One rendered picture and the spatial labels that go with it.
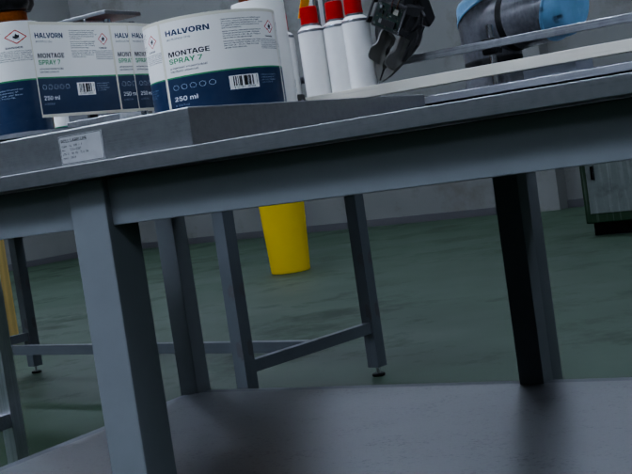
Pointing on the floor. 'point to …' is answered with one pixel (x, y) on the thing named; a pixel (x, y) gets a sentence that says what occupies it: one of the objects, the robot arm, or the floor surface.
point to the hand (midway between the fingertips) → (385, 73)
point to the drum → (286, 237)
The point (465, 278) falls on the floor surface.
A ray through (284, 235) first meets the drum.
